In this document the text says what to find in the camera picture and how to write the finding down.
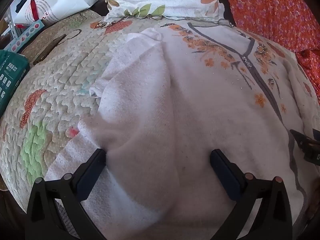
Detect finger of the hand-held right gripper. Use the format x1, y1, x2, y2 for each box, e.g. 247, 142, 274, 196
289, 129, 316, 154

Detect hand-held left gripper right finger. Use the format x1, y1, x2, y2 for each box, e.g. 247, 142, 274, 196
209, 149, 293, 240

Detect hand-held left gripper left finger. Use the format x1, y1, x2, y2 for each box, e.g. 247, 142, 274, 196
25, 149, 108, 240

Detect white embroidered sweater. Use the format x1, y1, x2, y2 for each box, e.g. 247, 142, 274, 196
46, 22, 316, 240

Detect patchwork quilted bedspread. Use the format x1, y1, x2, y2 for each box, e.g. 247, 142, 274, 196
0, 10, 320, 230

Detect teal cardboard box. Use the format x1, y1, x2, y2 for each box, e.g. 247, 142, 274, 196
0, 50, 30, 116

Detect dark phone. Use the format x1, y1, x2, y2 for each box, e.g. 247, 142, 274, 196
32, 34, 67, 66

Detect orange floral cloth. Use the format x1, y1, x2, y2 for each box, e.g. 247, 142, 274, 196
217, 0, 320, 96

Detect light blue shapes box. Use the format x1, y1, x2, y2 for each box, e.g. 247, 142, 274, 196
4, 20, 46, 53

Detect perforated metal bar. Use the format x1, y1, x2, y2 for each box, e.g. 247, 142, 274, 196
4, 7, 18, 46

